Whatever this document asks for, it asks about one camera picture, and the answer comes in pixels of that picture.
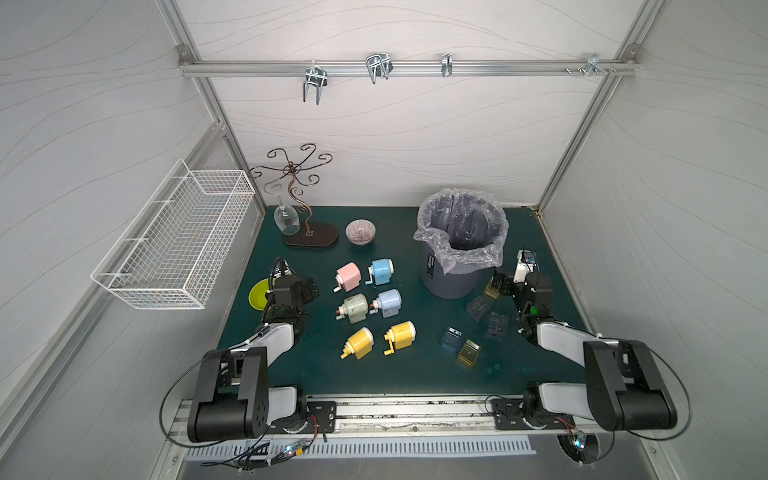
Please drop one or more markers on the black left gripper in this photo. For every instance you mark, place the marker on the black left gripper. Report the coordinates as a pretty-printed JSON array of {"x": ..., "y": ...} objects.
[{"x": 303, "y": 288}]

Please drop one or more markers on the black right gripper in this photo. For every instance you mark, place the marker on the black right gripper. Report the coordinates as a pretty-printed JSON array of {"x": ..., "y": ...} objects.
[{"x": 504, "y": 285}]

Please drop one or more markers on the yellow transparent shavings tray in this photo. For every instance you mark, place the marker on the yellow transparent shavings tray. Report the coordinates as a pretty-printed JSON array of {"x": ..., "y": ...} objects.
[{"x": 492, "y": 291}]

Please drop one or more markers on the pink pencil sharpener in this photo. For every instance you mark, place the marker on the pink pencil sharpener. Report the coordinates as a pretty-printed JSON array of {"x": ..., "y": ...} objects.
[{"x": 347, "y": 277}]

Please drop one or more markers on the clear grey shavings tray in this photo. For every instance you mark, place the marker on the clear grey shavings tray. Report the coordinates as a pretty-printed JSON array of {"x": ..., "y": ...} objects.
[{"x": 498, "y": 325}]

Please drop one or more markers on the grey green pencil sharpener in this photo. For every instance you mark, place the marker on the grey green pencil sharpener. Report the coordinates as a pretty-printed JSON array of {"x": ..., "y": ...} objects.
[{"x": 354, "y": 309}]

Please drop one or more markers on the light blue pencil sharpener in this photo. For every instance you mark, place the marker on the light blue pencil sharpener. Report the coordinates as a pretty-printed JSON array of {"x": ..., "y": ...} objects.
[{"x": 380, "y": 272}]

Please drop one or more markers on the small yellow pencil sharpener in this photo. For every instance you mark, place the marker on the small yellow pencil sharpener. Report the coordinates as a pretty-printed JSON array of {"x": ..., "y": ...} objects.
[{"x": 359, "y": 344}]

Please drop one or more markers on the bright blue shavings tray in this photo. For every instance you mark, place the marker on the bright blue shavings tray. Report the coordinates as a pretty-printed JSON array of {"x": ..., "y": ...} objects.
[{"x": 452, "y": 340}]

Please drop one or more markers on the amber transparent shavings tray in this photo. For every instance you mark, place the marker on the amber transparent shavings tray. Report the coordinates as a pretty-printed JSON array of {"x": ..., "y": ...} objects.
[{"x": 469, "y": 353}]

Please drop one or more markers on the yellow white pencil sharpener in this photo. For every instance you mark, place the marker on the yellow white pencil sharpener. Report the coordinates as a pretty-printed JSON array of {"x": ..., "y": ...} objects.
[{"x": 400, "y": 336}]

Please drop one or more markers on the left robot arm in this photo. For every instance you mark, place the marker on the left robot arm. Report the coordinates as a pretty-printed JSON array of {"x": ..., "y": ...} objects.
[{"x": 232, "y": 398}]

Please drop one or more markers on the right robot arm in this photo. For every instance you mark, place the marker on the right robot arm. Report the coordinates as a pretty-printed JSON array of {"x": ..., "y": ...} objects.
[{"x": 623, "y": 387}]

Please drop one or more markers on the grey trash bin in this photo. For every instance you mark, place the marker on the grey trash bin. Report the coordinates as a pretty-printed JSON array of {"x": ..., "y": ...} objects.
[{"x": 440, "y": 284}]

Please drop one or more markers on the clear plastic bin liner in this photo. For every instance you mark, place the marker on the clear plastic bin liner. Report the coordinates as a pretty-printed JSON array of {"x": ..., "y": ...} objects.
[{"x": 466, "y": 230}]

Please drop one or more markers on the hanging wine glass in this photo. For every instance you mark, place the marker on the hanging wine glass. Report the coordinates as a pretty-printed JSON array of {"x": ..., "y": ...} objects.
[{"x": 285, "y": 216}]

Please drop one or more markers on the striped ceramic bowl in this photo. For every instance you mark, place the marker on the striped ceramic bowl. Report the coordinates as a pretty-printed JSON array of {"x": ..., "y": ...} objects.
[{"x": 360, "y": 232}]

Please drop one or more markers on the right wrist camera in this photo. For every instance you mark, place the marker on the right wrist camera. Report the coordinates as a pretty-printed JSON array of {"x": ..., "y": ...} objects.
[{"x": 526, "y": 263}]

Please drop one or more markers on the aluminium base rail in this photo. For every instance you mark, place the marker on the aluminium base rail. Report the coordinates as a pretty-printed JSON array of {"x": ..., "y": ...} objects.
[{"x": 358, "y": 415}]

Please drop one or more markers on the white wire basket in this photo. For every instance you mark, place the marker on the white wire basket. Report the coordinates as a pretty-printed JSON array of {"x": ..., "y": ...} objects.
[{"x": 171, "y": 253}]

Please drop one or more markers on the aluminium rail with hooks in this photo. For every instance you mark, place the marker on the aluminium rail with hooks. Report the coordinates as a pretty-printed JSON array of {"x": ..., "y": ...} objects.
[{"x": 309, "y": 78}]

